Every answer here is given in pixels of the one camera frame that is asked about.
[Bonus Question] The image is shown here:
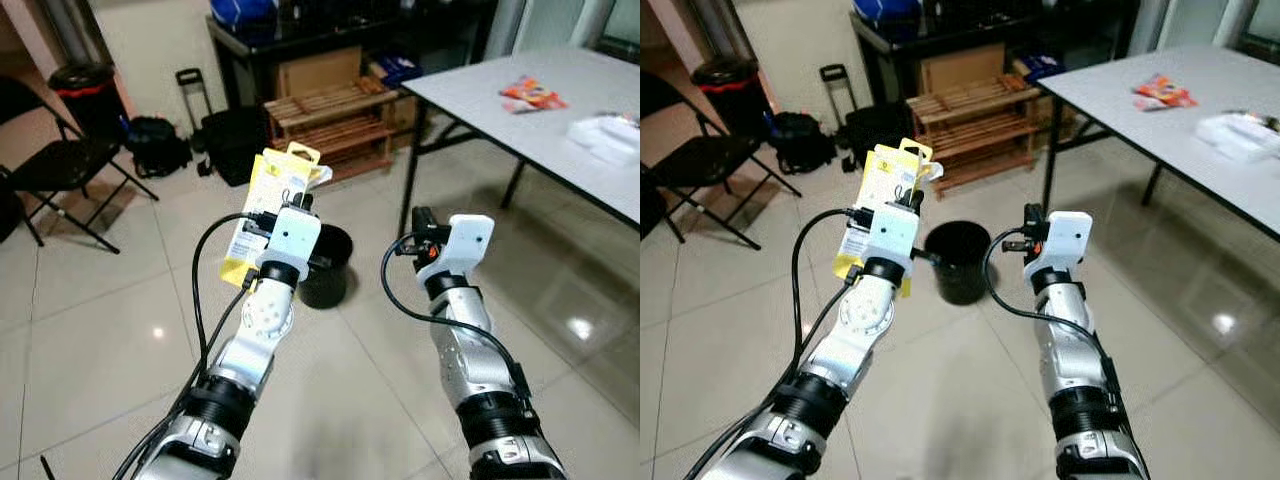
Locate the blue printed box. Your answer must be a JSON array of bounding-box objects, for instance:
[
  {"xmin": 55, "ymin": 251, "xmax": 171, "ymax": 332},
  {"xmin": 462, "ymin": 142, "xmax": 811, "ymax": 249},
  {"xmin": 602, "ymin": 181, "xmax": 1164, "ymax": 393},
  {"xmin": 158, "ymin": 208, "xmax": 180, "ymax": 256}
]
[
  {"xmin": 1015, "ymin": 52, "xmax": 1066, "ymax": 83},
  {"xmin": 372, "ymin": 55, "xmax": 423, "ymax": 86}
]

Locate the wooden slatted rack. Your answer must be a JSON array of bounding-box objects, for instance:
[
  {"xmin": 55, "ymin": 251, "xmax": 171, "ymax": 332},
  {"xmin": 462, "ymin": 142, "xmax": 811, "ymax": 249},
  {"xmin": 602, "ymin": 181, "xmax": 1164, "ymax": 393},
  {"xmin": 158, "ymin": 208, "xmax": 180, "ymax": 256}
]
[
  {"xmin": 265, "ymin": 75, "xmax": 401, "ymax": 183},
  {"xmin": 905, "ymin": 72, "xmax": 1046, "ymax": 196}
]

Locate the black desk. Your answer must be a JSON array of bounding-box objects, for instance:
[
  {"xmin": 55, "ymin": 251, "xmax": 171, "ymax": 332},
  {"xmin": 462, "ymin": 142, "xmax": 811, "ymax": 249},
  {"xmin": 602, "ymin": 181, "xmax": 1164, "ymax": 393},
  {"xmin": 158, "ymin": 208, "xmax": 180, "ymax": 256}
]
[
  {"xmin": 850, "ymin": 0, "xmax": 1141, "ymax": 101},
  {"xmin": 207, "ymin": 0, "xmax": 501, "ymax": 111}
]

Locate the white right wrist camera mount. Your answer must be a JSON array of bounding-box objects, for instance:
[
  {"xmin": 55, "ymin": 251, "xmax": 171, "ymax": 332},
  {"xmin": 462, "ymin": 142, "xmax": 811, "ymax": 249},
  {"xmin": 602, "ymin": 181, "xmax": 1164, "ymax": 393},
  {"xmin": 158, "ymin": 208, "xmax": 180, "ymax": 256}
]
[
  {"xmin": 1028, "ymin": 210, "xmax": 1093, "ymax": 276},
  {"xmin": 430, "ymin": 213, "xmax": 496, "ymax": 281}
]

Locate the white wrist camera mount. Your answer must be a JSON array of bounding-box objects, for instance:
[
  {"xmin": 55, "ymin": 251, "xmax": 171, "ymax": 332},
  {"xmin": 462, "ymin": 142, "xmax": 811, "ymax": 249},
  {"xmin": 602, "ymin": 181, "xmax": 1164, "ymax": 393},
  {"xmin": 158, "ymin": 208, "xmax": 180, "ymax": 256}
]
[
  {"xmin": 258, "ymin": 205, "xmax": 323, "ymax": 271},
  {"xmin": 430, "ymin": 213, "xmax": 496, "ymax": 281},
  {"xmin": 865, "ymin": 200, "xmax": 921, "ymax": 271},
  {"xmin": 1028, "ymin": 210, "xmax": 1093, "ymax": 276}
]

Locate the small black rubbish bin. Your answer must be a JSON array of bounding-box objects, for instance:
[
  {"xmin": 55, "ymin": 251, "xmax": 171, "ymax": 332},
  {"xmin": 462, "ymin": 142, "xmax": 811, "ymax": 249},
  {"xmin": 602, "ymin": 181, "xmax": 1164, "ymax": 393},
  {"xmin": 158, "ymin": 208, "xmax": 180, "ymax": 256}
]
[
  {"xmin": 924, "ymin": 220, "xmax": 991, "ymax": 306},
  {"xmin": 298, "ymin": 224, "xmax": 355, "ymax": 310}
]

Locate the black folding chair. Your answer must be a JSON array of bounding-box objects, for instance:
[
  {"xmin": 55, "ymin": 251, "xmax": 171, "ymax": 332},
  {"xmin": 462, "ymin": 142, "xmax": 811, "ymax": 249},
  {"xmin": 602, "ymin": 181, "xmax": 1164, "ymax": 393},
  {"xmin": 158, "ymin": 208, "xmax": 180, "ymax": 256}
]
[
  {"xmin": 0, "ymin": 75, "xmax": 159, "ymax": 254},
  {"xmin": 640, "ymin": 70, "xmax": 803, "ymax": 251}
]

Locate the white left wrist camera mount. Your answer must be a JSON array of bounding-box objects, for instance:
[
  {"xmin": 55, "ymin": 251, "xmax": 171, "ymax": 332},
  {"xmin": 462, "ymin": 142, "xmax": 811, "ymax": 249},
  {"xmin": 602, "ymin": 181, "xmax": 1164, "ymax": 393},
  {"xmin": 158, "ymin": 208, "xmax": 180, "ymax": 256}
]
[
  {"xmin": 258, "ymin": 205, "xmax": 323, "ymax": 271},
  {"xmin": 865, "ymin": 200, "xmax": 921, "ymax": 271}
]

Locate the black trolley suitcase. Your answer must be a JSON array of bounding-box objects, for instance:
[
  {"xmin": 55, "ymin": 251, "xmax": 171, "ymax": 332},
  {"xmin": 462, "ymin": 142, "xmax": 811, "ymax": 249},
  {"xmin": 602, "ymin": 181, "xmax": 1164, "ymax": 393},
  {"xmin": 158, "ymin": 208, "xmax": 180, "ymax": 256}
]
[
  {"xmin": 175, "ymin": 68, "xmax": 271, "ymax": 188},
  {"xmin": 820, "ymin": 63, "xmax": 913, "ymax": 171}
]

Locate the large brown cardboard box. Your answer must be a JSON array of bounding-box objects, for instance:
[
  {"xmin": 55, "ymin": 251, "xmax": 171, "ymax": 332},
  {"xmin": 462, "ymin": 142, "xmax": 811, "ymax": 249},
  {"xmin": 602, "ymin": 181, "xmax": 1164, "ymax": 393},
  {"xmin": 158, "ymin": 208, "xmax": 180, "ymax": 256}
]
[
  {"xmin": 920, "ymin": 43, "xmax": 1006, "ymax": 96},
  {"xmin": 277, "ymin": 47, "xmax": 363, "ymax": 99}
]

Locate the white folding table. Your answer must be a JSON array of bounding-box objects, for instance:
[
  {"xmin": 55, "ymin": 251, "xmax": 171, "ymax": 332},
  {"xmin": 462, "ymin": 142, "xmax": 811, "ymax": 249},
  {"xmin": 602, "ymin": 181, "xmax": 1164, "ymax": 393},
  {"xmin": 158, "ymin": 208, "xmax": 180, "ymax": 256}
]
[
  {"xmin": 1038, "ymin": 43, "xmax": 1280, "ymax": 241},
  {"xmin": 400, "ymin": 45, "xmax": 641, "ymax": 226}
]

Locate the white plastic wrapper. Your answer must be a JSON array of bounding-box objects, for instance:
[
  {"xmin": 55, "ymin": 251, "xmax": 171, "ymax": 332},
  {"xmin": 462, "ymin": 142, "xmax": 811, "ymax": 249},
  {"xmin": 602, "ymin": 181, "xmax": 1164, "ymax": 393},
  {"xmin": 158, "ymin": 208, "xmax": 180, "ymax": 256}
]
[
  {"xmin": 1195, "ymin": 108, "xmax": 1280, "ymax": 166},
  {"xmin": 566, "ymin": 112, "xmax": 641, "ymax": 166}
]

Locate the red orange snack packet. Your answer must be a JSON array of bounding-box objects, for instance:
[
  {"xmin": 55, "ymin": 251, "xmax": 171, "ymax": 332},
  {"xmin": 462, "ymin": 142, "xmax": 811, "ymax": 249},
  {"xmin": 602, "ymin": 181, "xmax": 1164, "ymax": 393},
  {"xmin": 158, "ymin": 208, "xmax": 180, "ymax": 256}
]
[
  {"xmin": 499, "ymin": 75, "xmax": 569, "ymax": 114},
  {"xmin": 1132, "ymin": 73, "xmax": 1199, "ymax": 111}
]

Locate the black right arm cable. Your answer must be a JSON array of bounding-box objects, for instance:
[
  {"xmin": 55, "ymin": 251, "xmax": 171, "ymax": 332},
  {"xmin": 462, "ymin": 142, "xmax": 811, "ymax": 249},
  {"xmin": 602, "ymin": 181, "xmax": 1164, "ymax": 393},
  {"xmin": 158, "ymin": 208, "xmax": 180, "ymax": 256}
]
[
  {"xmin": 380, "ymin": 232, "xmax": 531, "ymax": 401},
  {"xmin": 982, "ymin": 228, "xmax": 1121, "ymax": 401}
]

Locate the black bin with red band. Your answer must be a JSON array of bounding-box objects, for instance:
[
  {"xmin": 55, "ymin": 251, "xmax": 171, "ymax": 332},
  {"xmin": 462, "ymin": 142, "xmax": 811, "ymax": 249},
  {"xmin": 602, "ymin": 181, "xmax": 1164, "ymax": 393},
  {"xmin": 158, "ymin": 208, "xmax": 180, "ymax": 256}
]
[
  {"xmin": 48, "ymin": 62, "xmax": 129, "ymax": 141},
  {"xmin": 692, "ymin": 57, "xmax": 773, "ymax": 136}
]

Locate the yellow product package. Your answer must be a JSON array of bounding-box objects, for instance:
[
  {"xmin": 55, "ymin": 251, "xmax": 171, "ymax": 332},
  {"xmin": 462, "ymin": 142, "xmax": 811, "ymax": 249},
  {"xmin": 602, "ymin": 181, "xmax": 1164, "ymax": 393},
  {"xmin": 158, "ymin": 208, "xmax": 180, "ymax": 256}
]
[
  {"xmin": 833, "ymin": 138, "xmax": 943, "ymax": 298},
  {"xmin": 220, "ymin": 142, "xmax": 333, "ymax": 289}
]

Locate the black backpack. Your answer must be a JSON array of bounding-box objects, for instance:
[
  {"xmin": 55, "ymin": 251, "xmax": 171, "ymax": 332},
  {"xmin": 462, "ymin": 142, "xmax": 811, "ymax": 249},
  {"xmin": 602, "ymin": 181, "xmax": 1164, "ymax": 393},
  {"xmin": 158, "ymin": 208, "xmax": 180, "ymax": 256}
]
[
  {"xmin": 768, "ymin": 110, "xmax": 836, "ymax": 176},
  {"xmin": 125, "ymin": 115, "xmax": 193, "ymax": 179}
]

